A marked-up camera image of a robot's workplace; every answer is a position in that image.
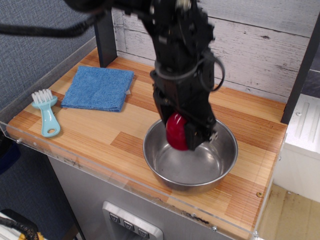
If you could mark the dark grey right post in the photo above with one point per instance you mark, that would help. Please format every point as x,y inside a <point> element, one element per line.
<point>302,73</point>

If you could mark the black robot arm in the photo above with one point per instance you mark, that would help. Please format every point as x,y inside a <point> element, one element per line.
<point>183,72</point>

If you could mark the clear acrylic guard rail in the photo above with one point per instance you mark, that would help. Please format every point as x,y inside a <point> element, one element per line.
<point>88,184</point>

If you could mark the dark grey post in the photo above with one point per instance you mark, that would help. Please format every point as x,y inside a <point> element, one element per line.
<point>302,73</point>
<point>105,40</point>

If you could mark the yellow object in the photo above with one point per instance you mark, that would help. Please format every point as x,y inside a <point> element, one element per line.
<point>31,236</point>

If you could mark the light blue scrub brush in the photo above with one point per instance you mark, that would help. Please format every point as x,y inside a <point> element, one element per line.
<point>44,100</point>

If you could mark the white cabinet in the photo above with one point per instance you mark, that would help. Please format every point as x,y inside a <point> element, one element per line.
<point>298,167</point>

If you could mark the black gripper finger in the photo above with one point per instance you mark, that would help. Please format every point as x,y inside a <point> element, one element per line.
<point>163,105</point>
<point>196,134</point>

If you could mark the dark grey left post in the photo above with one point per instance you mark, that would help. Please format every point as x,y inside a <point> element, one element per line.
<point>105,40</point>

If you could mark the stainless steel bowl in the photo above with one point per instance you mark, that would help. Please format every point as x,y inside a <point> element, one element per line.
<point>190,172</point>

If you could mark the silver control panel with buttons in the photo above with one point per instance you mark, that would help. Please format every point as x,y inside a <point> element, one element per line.
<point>130,222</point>

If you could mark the blue folded cloth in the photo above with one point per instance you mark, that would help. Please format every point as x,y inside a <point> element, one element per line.
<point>96,88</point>

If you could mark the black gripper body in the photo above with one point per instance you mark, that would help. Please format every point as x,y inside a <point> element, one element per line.
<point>188,93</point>

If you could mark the red plastic cup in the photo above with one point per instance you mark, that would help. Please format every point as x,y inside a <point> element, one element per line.
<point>175,132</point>

